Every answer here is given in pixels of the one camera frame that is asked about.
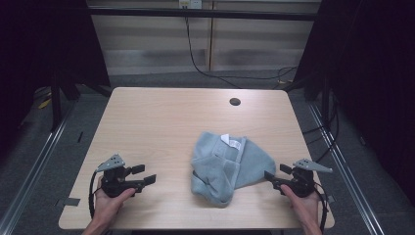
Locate white wall power outlet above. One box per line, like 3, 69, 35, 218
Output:
178, 0, 204, 10

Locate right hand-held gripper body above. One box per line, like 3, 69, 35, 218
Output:
274, 158, 334, 199

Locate long black power cable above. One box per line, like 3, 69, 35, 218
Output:
184, 8, 299, 89

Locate person's right hand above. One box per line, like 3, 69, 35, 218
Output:
280, 184, 323, 227

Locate black horizontal metal bar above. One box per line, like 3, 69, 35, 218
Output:
87, 7, 318, 23

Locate person's left hand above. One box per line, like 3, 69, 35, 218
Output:
92, 177, 137, 227

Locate black floor cables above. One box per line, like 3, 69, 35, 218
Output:
301, 92, 341, 165

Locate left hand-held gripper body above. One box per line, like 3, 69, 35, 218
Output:
95, 154, 145, 199

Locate yellow item on floor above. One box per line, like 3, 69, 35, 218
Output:
37, 97, 53, 110

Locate black curtain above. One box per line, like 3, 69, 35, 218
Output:
0, 0, 112, 158
293, 0, 415, 208

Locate light blue towel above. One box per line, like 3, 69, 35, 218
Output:
190, 131, 277, 208

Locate black metal stand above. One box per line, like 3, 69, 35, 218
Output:
49, 68, 81, 133

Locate metal floor rail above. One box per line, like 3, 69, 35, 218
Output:
307, 102, 387, 235
0, 109, 76, 235

